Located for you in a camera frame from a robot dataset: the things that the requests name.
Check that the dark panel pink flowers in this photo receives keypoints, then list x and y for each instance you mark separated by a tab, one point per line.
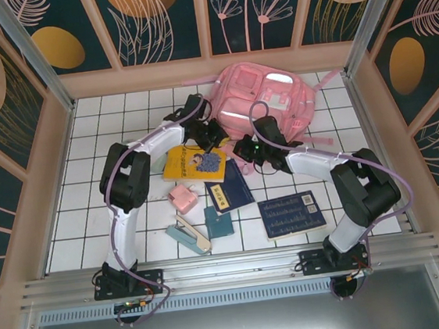
252	31

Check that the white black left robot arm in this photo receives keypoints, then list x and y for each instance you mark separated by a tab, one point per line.
126	229

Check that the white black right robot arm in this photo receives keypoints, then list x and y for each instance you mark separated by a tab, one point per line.
364	192

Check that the pink backpack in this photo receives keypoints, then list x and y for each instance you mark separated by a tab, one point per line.
268	100

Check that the dark panel orange circle leaves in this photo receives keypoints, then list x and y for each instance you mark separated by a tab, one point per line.
140	8

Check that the aluminium front rail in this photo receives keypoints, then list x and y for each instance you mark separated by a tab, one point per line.
230	267

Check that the dark blue book QR codes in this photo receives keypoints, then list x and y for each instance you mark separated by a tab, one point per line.
291	216

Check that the dark panel feather orange oval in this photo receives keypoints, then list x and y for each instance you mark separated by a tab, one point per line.
407	62

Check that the small teal notebook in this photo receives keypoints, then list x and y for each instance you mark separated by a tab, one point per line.
218	223

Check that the dark blue book yellow label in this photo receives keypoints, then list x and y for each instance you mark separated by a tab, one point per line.
230	191

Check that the small pink box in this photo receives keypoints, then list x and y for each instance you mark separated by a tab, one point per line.
184	199

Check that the aluminium corner post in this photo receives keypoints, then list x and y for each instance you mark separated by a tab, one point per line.
36	62
368	11

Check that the blue grey stapler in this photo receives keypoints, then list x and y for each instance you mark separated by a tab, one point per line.
188	238

